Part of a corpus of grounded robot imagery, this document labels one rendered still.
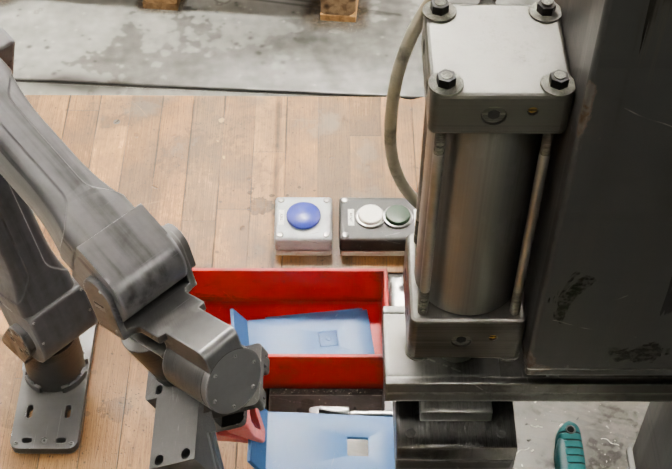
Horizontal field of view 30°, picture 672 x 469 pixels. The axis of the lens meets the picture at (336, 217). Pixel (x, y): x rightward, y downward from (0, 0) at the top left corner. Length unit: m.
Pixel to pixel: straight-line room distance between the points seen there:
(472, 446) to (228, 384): 0.21
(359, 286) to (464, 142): 0.60
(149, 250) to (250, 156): 0.59
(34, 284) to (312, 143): 0.50
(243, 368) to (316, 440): 0.23
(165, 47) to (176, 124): 1.49
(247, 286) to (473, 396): 0.43
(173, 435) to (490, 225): 0.34
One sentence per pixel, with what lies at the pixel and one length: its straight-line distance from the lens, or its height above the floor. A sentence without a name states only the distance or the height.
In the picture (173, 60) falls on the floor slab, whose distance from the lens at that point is 3.08.
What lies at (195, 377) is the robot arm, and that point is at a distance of 1.00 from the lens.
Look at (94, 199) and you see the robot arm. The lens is 1.03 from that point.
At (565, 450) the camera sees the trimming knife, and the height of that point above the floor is 0.92.
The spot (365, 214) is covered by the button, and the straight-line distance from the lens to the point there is 1.47.
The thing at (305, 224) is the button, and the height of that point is 0.94.
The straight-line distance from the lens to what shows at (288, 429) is 1.22.
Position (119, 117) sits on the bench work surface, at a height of 0.90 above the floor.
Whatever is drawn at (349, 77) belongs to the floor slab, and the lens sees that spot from 3.02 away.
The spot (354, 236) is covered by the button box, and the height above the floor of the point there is 0.93.
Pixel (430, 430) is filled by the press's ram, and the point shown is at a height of 1.14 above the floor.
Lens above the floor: 2.04
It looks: 49 degrees down
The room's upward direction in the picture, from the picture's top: 1 degrees clockwise
